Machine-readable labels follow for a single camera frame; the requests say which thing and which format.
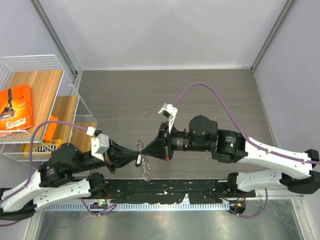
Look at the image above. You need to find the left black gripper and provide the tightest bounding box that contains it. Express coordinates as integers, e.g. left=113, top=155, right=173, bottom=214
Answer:
left=72, top=138, right=142, bottom=173

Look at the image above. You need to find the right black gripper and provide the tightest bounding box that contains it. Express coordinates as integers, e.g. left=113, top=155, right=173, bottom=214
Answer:
left=142, top=121, right=211, bottom=162

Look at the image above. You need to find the silver key with black tag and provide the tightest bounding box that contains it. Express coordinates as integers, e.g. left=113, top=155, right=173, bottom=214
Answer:
left=135, top=154, right=142, bottom=168

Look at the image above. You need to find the metal disc with key rings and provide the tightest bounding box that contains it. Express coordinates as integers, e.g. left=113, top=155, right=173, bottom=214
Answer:
left=136, top=140, right=151, bottom=182

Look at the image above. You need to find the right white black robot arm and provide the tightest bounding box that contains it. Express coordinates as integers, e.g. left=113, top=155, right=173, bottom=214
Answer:
left=142, top=115, right=320, bottom=197

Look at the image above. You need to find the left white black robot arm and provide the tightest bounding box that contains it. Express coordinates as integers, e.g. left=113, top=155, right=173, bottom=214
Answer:
left=0, top=137, right=142, bottom=224

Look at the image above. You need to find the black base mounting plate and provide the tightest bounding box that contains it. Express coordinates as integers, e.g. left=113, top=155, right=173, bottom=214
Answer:
left=87, top=179, right=256, bottom=205

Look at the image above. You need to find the yellow candy bag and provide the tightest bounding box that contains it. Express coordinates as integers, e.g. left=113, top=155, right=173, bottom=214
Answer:
left=19, top=139, right=62, bottom=159

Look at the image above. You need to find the small orange packet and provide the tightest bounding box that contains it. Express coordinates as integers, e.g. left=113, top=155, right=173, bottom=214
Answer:
left=43, top=123, right=57, bottom=142

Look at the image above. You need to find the orange product box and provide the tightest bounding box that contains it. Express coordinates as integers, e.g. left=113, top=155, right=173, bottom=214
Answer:
left=0, top=84, right=34, bottom=131

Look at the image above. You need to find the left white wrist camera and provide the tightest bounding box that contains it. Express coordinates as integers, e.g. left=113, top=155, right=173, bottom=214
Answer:
left=86, top=126, right=110, bottom=162

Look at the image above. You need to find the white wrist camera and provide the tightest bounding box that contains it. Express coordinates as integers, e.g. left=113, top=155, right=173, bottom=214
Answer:
left=158, top=103, right=178, bottom=133
left=86, top=126, right=110, bottom=162

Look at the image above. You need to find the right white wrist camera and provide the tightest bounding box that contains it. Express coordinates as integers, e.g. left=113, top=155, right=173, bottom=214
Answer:
left=158, top=103, right=178, bottom=133

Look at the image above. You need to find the white slotted cable duct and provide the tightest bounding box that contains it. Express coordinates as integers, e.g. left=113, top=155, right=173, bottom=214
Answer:
left=44, top=200, right=230, bottom=212

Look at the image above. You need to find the white wire shelf rack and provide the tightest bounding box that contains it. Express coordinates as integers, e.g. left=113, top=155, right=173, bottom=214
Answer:
left=0, top=54, right=97, bottom=166

